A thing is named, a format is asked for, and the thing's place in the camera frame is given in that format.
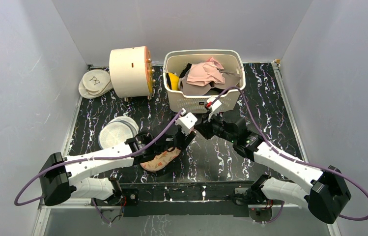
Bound floral mesh laundry bag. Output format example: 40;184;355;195
140;148;181;172

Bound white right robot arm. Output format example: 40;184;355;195
195;117;351;224

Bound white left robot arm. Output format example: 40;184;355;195
39;124;196;206

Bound pink bra in basket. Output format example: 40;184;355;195
187;58;225;87

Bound white round mesh laundry bag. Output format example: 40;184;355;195
98;116;139;149

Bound white perforated laundry basket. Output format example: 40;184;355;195
163;49;246;114

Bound beige bra wash bag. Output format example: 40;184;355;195
78;69;113;99

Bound yellow garment in basket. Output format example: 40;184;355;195
166;72;179;91

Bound cream and orange mini washer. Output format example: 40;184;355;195
109;46;154;99

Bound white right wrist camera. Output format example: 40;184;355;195
205;96;222;121

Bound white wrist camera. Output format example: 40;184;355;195
205;96;222;121
175;113;198;136

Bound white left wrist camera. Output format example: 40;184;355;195
175;113;198;136

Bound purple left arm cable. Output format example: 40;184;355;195
14;108;188;207

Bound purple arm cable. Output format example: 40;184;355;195
215;86;368;222
14;108;188;207

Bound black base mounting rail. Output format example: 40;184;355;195
92;181;302;218

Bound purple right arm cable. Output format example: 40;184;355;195
215;86;368;222

